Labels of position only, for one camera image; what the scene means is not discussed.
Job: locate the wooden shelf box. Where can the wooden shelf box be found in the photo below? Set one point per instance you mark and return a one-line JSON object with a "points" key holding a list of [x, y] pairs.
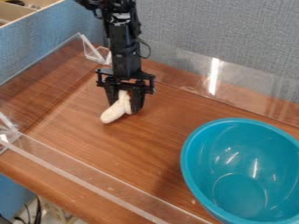
{"points": [[14, 12]]}

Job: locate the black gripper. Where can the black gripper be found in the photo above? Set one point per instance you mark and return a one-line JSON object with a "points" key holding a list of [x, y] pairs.
{"points": [[139, 82]]}

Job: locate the clear acrylic left barrier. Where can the clear acrylic left barrier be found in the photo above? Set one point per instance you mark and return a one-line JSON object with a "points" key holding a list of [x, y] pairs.
{"points": [[64, 43]]}

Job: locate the blue plastic bowl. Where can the blue plastic bowl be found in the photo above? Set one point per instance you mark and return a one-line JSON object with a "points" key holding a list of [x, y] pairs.
{"points": [[241, 168]]}

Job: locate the clear acrylic front barrier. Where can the clear acrylic front barrier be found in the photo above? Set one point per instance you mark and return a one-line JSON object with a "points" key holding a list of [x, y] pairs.
{"points": [[38, 165]]}

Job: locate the white plush mushroom red cap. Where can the white plush mushroom red cap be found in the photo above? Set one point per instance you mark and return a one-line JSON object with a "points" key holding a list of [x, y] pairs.
{"points": [[118, 109]]}

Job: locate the clear acrylic barrier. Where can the clear acrylic barrier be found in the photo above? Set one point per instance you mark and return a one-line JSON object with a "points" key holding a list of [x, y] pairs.
{"points": [[243, 87], [38, 165], [64, 43]]}

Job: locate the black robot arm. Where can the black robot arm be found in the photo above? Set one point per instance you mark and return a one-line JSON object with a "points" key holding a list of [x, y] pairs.
{"points": [[123, 28]]}

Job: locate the clear acrylic back barrier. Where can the clear acrylic back barrier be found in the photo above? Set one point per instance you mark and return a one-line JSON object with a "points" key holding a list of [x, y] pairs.
{"points": [[243, 87]]}

